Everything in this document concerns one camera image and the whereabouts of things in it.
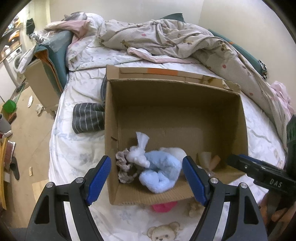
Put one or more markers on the white plastic packet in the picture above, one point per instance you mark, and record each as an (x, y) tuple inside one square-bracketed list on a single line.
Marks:
[(136, 153)]

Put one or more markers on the pink cloth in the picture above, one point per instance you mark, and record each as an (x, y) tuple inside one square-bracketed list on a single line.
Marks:
[(281, 92)]

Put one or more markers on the pink plush duck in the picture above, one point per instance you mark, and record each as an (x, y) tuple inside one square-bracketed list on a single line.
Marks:
[(164, 207)]

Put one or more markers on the grey pink scrunchie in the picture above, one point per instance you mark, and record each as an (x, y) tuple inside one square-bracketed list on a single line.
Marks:
[(128, 172)]

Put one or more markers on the dark striped cloth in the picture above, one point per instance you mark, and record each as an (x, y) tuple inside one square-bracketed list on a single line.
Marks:
[(90, 117)]

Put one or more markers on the white appliance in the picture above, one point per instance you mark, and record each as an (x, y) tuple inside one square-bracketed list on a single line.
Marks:
[(13, 59)]

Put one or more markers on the beige satin scrunchie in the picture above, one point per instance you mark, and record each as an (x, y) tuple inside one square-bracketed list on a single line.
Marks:
[(194, 209)]

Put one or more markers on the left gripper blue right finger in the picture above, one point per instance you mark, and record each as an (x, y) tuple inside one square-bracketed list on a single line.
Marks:
[(197, 179)]

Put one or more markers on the green bucket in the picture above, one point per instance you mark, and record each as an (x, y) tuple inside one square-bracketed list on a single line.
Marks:
[(9, 106)]

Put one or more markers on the white pink comforter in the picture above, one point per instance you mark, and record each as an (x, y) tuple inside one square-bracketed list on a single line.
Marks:
[(81, 44)]

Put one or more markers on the beige patterned quilt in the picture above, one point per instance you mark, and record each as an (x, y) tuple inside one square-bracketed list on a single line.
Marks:
[(181, 40)]

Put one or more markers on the tan soft piece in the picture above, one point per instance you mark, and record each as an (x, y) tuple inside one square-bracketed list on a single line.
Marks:
[(205, 160)]

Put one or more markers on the white floral bed sheet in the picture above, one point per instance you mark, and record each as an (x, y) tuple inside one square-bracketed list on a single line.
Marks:
[(72, 155)]

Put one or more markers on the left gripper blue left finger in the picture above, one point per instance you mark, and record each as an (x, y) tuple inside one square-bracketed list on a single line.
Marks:
[(95, 179)]

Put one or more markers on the light blue plush toy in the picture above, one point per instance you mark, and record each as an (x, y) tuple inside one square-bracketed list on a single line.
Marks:
[(165, 166)]

